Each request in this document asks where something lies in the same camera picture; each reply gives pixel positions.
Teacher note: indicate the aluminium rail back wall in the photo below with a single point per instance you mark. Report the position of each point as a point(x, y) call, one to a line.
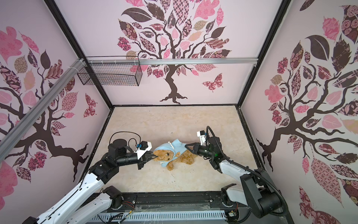
point(244, 60)

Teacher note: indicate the black wire basket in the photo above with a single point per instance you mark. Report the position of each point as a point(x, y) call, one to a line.
point(115, 71)

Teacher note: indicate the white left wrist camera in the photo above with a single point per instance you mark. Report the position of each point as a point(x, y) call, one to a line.
point(142, 148)

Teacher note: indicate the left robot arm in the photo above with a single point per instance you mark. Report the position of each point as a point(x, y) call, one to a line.
point(73, 209)

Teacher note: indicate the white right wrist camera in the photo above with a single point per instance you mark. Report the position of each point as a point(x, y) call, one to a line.
point(203, 137)

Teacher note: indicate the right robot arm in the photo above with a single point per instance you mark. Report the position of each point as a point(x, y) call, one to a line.
point(258, 192)

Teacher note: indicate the brown teddy bear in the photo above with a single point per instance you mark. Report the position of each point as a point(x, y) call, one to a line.
point(168, 158)

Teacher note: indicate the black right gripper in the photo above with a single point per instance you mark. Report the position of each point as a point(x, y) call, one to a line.
point(198, 148)

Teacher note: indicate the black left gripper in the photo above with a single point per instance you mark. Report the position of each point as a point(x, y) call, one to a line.
point(142, 160)

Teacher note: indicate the aluminium rail wall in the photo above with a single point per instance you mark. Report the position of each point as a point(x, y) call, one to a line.
point(244, 60)
point(15, 135)

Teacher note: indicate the light blue bear hoodie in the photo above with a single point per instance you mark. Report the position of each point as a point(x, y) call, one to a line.
point(175, 146)

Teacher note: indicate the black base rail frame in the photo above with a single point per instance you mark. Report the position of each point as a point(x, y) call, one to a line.
point(167, 199)

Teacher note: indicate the aluminium rail left wall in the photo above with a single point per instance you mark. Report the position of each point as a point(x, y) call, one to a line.
point(15, 135)

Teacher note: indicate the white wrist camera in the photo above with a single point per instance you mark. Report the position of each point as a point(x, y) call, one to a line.
point(142, 148)
point(203, 137)

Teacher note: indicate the white slotted cable duct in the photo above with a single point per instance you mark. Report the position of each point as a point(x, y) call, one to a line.
point(152, 217)

